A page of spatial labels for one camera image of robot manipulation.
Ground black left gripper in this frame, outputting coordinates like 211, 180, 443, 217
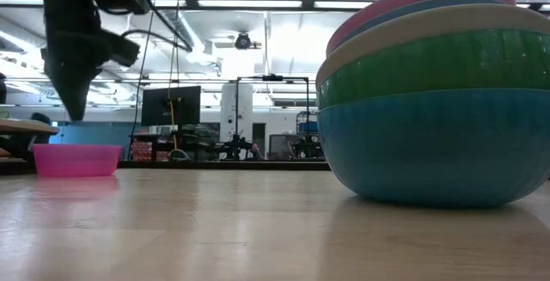
40, 29, 142, 122

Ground blue cart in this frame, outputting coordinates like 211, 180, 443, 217
295, 111, 320, 136

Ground small magenta plastic bowl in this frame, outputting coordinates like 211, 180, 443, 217
32, 144, 124, 178

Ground medium blue plastic bowl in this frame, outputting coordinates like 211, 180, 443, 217
337, 0, 516, 50

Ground white plastic bowl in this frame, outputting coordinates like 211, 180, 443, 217
315, 3, 550, 89

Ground person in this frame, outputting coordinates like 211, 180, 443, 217
12, 112, 53, 153

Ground large light green plastic bowl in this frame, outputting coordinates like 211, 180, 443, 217
316, 29, 550, 111

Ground black background rig frame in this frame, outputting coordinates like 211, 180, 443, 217
234, 74, 311, 160

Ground yellow hanging cable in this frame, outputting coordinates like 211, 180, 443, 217
169, 99, 179, 151

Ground black overhead camera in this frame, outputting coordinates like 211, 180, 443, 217
234, 31, 254, 52

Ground white column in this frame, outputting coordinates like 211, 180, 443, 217
220, 82, 254, 144

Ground green object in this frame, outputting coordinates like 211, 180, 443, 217
167, 148, 191, 162

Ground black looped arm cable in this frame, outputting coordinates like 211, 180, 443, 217
102, 0, 194, 54

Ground black monitor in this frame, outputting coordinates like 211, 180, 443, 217
140, 85, 202, 127

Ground red storage boxes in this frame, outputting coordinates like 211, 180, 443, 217
131, 141, 167, 162

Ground thin black hanging cable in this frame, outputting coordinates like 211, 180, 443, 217
127, 0, 162, 162

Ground wooden table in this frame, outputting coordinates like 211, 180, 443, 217
0, 119, 60, 136

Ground large blue plastic bowl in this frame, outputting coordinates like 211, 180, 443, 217
316, 88, 550, 209

